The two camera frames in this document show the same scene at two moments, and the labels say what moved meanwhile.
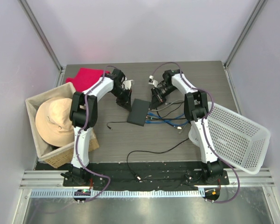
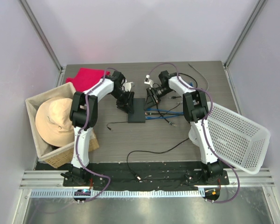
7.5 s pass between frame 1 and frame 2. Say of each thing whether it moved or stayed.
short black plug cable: stayed
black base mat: stayed
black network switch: stayed
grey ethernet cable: moved
